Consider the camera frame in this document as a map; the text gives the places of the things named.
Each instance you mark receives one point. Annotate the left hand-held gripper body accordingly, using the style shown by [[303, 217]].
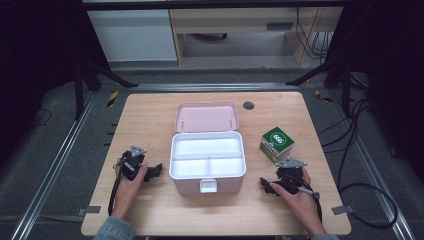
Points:
[[131, 163]]

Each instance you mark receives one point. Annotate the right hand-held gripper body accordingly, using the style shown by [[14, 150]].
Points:
[[289, 173]]

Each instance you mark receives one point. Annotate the green and white carton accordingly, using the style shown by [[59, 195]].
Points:
[[276, 141]]

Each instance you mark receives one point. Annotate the white divided tray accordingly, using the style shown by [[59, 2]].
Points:
[[206, 146]]

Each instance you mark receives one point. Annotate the pink storage box with lid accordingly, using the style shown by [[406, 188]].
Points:
[[206, 116]]

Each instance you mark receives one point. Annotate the person's left hand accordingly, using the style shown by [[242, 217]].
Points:
[[126, 196]]

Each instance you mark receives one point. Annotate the person's right hand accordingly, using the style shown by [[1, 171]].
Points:
[[305, 206]]

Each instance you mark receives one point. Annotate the yellow and black tape strip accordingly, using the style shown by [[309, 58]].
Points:
[[321, 95], [112, 98]]

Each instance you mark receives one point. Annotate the grey round table grommet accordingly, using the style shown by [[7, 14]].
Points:
[[248, 105]]

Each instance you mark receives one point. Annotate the black metal stand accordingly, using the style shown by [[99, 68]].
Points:
[[80, 86], [345, 83]]

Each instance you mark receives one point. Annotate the white cabinet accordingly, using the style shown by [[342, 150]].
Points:
[[133, 36]]

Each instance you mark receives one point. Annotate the light wooden desk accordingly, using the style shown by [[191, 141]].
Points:
[[233, 20]]

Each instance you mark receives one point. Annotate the grey table bracket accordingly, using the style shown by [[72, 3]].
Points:
[[90, 210], [342, 209]]

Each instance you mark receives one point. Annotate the metal floor rail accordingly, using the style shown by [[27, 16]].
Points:
[[50, 176], [213, 87], [376, 176]]

